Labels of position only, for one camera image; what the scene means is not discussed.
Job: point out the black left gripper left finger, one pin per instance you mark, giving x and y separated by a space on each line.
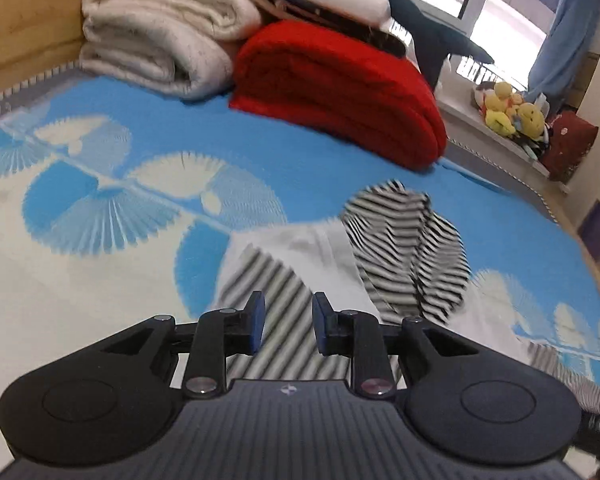
158 343

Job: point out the red folded blanket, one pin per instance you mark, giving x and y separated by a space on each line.
314 77

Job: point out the cream folded quilt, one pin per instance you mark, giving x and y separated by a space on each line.
181 48

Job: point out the purple box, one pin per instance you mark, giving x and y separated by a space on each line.
589 231

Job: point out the wooden headboard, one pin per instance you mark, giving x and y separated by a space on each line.
37 35

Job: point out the dark red cushion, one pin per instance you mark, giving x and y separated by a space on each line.
571 138

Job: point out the blue curtain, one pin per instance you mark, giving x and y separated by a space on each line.
561 53

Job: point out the black white striped sweater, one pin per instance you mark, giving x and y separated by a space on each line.
391 255

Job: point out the yellow plush toys pile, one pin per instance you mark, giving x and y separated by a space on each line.
509 115

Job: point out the dark blue shark plush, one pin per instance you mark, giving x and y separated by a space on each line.
434 41

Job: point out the blue white patterned bedspread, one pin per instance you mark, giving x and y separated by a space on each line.
117 204

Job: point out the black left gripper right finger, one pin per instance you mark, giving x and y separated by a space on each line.
418 345

